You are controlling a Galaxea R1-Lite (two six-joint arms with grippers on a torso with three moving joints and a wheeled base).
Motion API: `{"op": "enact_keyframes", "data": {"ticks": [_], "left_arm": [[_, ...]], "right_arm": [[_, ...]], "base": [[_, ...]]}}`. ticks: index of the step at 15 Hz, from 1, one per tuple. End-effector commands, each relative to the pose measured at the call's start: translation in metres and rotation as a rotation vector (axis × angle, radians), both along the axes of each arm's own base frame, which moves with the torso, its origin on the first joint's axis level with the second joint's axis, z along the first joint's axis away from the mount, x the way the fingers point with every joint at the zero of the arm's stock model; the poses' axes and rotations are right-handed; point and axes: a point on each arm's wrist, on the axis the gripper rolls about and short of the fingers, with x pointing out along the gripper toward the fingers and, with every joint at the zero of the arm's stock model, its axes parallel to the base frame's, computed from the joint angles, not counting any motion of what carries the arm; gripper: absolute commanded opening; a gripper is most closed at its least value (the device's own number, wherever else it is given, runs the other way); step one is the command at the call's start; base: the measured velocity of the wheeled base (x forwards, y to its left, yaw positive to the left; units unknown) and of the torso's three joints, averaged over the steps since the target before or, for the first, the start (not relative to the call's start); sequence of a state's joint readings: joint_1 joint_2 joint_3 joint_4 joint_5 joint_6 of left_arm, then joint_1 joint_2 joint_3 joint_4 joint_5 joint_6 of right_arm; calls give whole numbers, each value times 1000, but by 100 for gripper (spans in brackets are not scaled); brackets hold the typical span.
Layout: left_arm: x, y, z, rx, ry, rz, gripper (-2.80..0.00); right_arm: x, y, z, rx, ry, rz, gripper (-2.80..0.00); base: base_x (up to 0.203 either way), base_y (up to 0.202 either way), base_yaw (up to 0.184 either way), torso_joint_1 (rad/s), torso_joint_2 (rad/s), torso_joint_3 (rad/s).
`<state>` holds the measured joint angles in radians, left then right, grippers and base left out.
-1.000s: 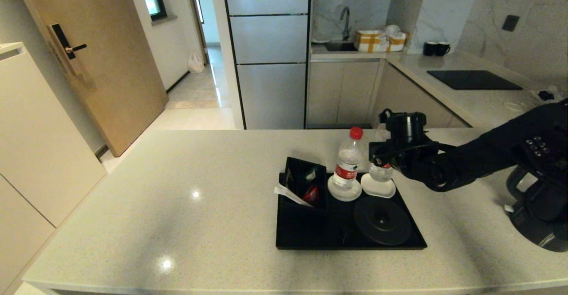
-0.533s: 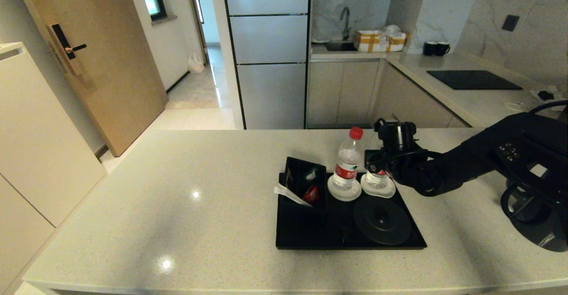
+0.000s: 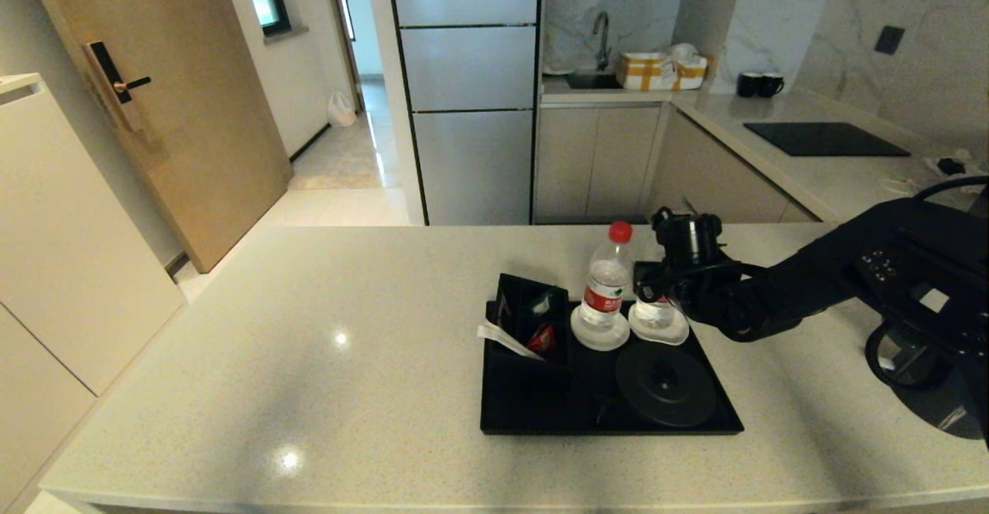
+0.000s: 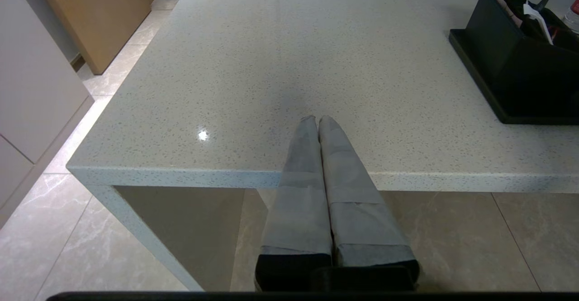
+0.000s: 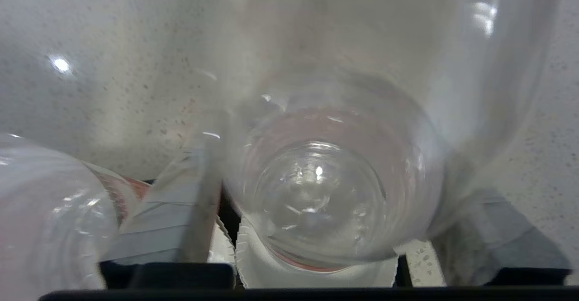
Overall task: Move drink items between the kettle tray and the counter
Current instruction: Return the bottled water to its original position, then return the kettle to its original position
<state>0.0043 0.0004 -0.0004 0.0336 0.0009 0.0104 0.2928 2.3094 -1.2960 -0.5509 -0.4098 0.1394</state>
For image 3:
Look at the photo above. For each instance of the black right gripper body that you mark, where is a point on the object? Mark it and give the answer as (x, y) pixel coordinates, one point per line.
(691, 247)

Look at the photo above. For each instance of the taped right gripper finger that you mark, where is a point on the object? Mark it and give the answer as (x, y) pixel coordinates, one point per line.
(649, 282)

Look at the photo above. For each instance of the clear water bottle red cap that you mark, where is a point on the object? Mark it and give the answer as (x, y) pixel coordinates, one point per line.
(655, 314)
(604, 282)

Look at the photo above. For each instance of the dark grey electric kettle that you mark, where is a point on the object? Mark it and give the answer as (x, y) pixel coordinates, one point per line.
(935, 413)

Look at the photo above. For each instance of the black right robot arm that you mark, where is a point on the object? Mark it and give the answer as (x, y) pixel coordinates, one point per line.
(850, 267)

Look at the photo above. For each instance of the black round kettle base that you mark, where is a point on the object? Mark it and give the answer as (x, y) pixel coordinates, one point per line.
(664, 386)

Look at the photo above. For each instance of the packets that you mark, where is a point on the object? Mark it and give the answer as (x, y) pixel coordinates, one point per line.
(543, 303)

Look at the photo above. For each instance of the white round saucer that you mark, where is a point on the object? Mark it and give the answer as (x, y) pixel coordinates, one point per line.
(599, 342)
(672, 338)

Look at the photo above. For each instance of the beige cooktop base cabinet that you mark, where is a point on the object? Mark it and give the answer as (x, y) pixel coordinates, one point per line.
(718, 180)

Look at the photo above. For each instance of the red sachet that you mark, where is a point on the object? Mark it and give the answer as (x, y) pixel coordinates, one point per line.
(542, 338)

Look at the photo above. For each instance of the beige sink base cabinet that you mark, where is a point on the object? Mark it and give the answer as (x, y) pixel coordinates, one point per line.
(595, 161)

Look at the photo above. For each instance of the black sachet holder box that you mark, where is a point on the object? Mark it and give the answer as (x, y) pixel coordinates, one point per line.
(502, 286)

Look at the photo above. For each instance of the brown coffee sachet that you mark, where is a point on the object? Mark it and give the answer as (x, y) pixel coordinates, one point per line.
(502, 311)

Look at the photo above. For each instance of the white paper stick packet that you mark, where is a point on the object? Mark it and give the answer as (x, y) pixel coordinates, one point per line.
(501, 338)

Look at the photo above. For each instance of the black rectangular serving tray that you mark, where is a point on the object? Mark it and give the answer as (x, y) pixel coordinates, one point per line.
(541, 413)

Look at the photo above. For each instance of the black mug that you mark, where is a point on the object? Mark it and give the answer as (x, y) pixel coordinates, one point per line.
(746, 85)
(769, 86)

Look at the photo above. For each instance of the black induction cooktop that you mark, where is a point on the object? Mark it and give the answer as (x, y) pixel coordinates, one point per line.
(825, 139)

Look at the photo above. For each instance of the white box yellow tape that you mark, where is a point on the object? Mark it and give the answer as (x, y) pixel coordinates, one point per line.
(691, 73)
(643, 72)

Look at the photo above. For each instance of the kitchen sink basin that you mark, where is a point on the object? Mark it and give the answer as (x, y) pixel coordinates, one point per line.
(591, 81)

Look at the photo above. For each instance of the dark kitchen faucet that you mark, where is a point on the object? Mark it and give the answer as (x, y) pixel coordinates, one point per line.
(601, 33)

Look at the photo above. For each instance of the silver refrigerator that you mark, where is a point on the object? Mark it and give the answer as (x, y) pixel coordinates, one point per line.
(471, 112)

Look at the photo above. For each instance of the black power adapter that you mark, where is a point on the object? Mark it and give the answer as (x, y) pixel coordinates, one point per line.
(950, 166)

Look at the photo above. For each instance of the white crumpled cloth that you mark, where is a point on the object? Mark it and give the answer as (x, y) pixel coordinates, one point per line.
(973, 174)

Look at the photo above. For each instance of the white plastic bag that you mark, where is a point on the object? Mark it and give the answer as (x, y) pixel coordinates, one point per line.
(341, 110)

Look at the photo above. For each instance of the brown wooden door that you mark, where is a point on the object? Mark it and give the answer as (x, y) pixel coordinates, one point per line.
(193, 127)

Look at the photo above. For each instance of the white tall cabinet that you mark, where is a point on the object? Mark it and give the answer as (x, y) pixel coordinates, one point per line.
(69, 267)

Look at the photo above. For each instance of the black wall socket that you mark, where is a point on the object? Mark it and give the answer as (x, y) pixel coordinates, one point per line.
(889, 40)

